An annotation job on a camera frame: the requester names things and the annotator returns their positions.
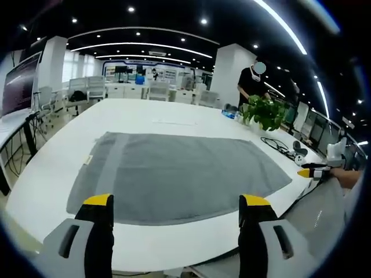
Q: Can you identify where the grey office chair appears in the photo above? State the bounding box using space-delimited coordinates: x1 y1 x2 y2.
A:
37 86 60 116

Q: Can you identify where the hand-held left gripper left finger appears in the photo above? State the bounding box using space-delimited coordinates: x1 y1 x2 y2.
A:
36 193 115 278

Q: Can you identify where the green potted plant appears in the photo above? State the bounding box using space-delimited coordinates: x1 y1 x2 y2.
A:
241 94 290 133

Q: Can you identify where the white grey controller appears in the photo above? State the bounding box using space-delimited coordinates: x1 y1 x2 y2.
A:
292 140 310 165

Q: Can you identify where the grey towel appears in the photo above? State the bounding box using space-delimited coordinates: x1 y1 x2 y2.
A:
66 131 293 226

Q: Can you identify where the black bag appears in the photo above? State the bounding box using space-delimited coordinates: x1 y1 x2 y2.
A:
68 90 89 103

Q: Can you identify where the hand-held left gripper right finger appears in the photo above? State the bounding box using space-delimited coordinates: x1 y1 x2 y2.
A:
238 193 325 278

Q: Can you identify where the blue tissue pack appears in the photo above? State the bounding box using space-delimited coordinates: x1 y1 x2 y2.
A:
221 108 240 119

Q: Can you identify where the black cable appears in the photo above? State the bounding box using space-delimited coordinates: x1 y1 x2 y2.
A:
260 136 296 159

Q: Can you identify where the large dark monitor screen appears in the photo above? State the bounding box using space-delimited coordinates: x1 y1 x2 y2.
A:
1 50 43 117

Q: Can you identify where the white table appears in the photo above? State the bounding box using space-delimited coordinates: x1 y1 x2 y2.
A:
5 97 325 273

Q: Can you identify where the white mesh office chair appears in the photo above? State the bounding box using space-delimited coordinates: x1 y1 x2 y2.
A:
147 79 170 102
86 75 106 102
67 78 89 99

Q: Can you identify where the white side desk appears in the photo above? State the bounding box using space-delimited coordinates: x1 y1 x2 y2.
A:
0 109 40 196

